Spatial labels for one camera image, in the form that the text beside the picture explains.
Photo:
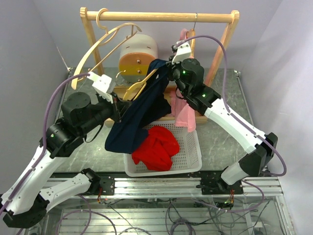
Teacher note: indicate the light wooden hanger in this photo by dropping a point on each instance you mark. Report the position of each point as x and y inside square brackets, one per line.
[107, 37]

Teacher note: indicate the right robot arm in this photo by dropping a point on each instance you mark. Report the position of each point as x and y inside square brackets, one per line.
[259, 147]

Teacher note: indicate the white orange yellow drawer unit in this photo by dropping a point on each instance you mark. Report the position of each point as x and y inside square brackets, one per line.
[135, 56]

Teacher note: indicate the pink t shirt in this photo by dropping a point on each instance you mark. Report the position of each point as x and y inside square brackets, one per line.
[183, 113]

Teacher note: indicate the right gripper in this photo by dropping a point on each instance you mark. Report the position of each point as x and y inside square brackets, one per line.
[171, 67]

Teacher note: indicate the red t shirt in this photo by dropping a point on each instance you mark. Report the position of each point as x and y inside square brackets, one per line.
[157, 149]

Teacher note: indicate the yellow wooden hanger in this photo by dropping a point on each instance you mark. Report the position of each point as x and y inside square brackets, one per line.
[135, 88]

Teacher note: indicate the white plastic basket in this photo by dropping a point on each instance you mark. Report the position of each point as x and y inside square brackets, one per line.
[186, 161]

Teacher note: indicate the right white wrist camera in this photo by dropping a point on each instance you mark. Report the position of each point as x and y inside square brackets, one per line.
[182, 51]

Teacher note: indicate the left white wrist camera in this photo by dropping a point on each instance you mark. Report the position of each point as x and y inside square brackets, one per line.
[103, 84]

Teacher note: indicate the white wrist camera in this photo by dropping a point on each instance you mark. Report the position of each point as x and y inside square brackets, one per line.
[103, 84]
[182, 51]

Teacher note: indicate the wooden clothes rack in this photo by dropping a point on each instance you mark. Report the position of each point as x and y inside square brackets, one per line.
[113, 19]

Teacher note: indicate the navy blue t shirt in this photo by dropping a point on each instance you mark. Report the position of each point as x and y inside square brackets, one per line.
[127, 136]

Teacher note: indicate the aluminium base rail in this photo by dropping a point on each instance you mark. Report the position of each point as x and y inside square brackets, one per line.
[185, 187]

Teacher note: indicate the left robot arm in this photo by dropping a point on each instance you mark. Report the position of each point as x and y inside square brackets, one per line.
[27, 202]

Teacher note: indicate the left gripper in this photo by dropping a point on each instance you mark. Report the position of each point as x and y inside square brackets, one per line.
[118, 107]

